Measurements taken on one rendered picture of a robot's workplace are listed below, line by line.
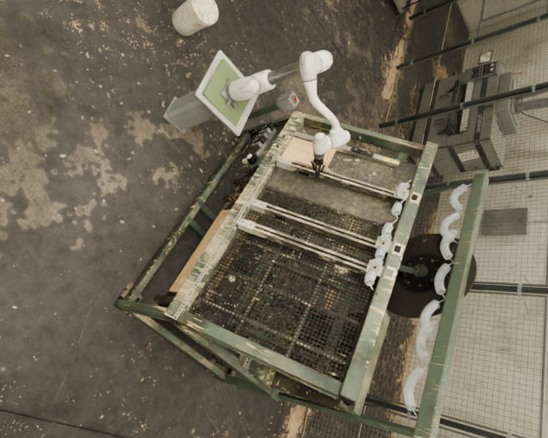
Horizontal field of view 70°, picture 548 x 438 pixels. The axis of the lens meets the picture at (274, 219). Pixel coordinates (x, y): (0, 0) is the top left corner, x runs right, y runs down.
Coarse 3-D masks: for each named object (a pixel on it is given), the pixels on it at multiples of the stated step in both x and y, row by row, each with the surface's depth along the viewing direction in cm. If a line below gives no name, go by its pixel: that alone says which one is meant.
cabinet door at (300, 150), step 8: (296, 144) 350; (304, 144) 349; (312, 144) 349; (288, 152) 345; (296, 152) 345; (304, 152) 344; (312, 152) 344; (328, 152) 342; (296, 160) 339; (304, 160) 339; (328, 160) 337
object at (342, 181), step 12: (288, 168) 333; (300, 168) 326; (324, 180) 325; (336, 180) 319; (348, 180) 318; (360, 192) 317; (372, 192) 311; (384, 192) 308; (396, 192) 303; (408, 192) 302
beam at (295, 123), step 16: (288, 128) 358; (272, 144) 347; (288, 144) 349; (256, 176) 326; (256, 192) 316; (240, 208) 308; (224, 224) 299; (208, 256) 284; (192, 272) 277; (208, 272) 277; (176, 304) 264; (176, 320) 258
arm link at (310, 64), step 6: (306, 54) 262; (312, 54) 264; (300, 60) 265; (306, 60) 263; (312, 60) 263; (318, 60) 267; (300, 66) 267; (306, 66) 264; (312, 66) 264; (318, 66) 268; (300, 72) 270; (306, 72) 265; (312, 72) 266; (318, 72) 275; (306, 78) 268; (312, 78) 268
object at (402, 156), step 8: (376, 152) 350; (400, 152) 346; (400, 160) 341; (280, 224) 308; (272, 248) 296; (272, 256) 292; (264, 264) 288; (280, 264) 289; (256, 272) 284; (264, 272) 285; (312, 280) 283; (352, 280) 278; (360, 280) 278; (248, 288) 278; (256, 288) 278; (344, 288) 276; (344, 304) 268; (344, 312) 264; (336, 320) 262; (256, 336) 260; (264, 336) 259; (336, 336) 255; (336, 344) 252; (328, 360) 247; (328, 368) 250
